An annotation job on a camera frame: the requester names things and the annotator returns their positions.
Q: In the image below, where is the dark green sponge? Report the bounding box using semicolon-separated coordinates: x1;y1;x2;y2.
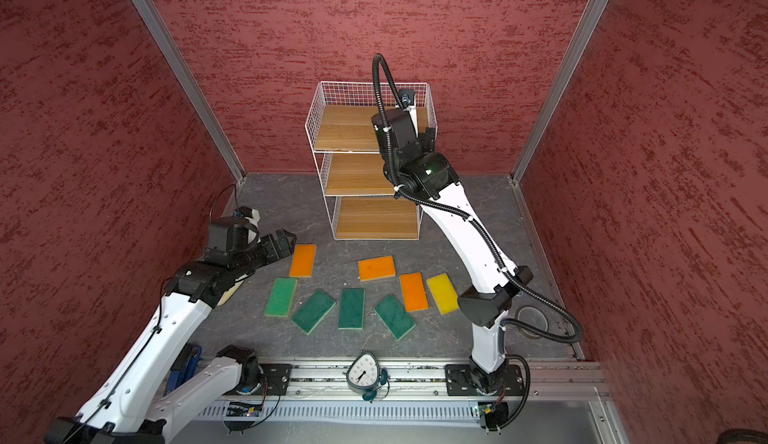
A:
374;294;416;341
338;288;365;330
291;289;336;335

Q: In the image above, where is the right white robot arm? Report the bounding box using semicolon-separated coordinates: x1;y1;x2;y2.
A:
371;108;532;395

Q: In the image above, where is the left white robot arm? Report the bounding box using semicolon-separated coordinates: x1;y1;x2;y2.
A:
43;208;297;443

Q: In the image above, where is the top wooden shelf board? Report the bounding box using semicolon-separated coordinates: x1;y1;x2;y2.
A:
313;104;433;154

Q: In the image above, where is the wooden shelf board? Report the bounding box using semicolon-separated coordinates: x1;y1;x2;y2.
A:
335;197;419;240
313;104;433;154
321;153;394;197

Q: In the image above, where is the middle wooden shelf board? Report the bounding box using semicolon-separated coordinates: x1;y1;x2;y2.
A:
321;153;394;197

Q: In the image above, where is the bottom wooden shelf board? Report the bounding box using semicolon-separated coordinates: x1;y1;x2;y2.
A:
335;197;419;240

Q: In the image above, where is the orange sponge far left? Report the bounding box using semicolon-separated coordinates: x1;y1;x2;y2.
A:
289;244;317;279

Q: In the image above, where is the orange sponge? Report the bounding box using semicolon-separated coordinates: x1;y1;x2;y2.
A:
289;244;317;279
358;256;396;282
399;273;429;313

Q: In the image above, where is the light green sponge left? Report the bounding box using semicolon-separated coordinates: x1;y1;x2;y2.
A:
264;278;298;318

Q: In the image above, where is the beige calculator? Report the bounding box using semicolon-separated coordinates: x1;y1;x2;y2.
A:
217;280;244;306

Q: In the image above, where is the dark green sponge upright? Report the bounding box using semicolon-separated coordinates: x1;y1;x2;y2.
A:
338;288;365;330

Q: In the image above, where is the orange sponge centre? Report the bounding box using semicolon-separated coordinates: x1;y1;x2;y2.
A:
358;256;396;282

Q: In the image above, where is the blue stapler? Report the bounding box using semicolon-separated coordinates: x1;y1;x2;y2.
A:
163;343;202;395

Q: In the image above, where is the orange sponge right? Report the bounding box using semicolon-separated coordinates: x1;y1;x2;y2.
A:
399;273;429;313

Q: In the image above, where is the white kitchen timer dial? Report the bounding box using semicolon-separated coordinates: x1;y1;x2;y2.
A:
346;352;389;403

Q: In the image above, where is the yellow sponge lower right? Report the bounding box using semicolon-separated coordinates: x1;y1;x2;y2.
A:
427;273;459;315

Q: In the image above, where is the brown tape roll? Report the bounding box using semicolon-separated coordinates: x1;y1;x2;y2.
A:
515;306;549;340

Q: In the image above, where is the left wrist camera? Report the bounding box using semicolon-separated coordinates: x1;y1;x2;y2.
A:
233;189;260;227

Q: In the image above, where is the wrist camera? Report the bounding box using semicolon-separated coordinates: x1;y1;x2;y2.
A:
398;89;416;110
233;189;260;227

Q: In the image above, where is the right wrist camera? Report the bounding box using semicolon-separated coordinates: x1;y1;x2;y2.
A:
398;89;416;110

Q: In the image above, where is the white wire shelf rack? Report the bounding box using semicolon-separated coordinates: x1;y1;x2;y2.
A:
305;81;422;240

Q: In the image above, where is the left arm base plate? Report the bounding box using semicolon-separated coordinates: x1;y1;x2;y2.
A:
233;363;293;397

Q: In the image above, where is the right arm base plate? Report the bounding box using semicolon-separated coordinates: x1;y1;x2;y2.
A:
444;363;525;397

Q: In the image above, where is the black corrugated cable hose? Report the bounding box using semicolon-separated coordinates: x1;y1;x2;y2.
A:
371;52;584;344

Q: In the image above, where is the aluminium mounting rail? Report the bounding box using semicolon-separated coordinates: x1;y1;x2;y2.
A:
122;358;610;403

